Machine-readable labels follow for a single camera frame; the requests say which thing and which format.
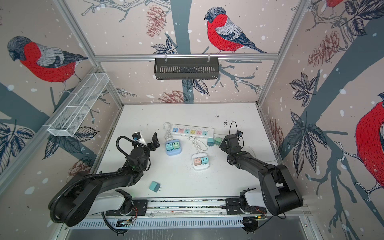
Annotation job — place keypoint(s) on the white square power strip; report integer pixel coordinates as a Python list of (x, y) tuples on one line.
[(200, 167)]

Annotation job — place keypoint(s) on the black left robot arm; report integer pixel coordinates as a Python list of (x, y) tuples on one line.
[(74, 201)]

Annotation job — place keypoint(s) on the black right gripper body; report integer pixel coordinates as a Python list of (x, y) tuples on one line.
[(229, 150)]

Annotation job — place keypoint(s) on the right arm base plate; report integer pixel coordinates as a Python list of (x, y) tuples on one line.
[(239, 206)]

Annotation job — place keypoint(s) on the light green charger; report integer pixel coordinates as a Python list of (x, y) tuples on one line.
[(218, 141)]

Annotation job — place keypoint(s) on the blue square power strip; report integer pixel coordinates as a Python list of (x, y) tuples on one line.
[(173, 152)]

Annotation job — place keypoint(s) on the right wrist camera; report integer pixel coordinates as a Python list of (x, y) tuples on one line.
[(239, 134)]

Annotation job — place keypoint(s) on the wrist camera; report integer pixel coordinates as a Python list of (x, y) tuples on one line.
[(239, 134), (138, 140)]

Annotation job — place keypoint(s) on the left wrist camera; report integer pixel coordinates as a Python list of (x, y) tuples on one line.
[(138, 140)]

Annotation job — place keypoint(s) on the white long power strip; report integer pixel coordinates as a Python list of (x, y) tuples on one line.
[(192, 131)]

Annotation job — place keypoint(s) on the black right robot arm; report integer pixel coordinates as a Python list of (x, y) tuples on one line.
[(279, 191)]

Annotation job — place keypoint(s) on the teal charger front lowest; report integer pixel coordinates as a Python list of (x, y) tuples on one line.
[(154, 186)]

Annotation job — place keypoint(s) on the pink charger plug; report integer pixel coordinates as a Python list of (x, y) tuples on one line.
[(197, 161)]

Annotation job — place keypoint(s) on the teal charger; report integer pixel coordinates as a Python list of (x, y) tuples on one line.
[(210, 142), (169, 146)]

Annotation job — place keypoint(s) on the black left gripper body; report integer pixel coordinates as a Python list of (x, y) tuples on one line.
[(146, 153)]

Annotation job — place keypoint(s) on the black hanging basket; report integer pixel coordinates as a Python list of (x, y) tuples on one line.
[(187, 69)]

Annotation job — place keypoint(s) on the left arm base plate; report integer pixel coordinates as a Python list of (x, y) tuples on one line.
[(133, 208)]

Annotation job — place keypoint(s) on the white wire mesh shelf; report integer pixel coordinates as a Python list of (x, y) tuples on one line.
[(81, 102)]

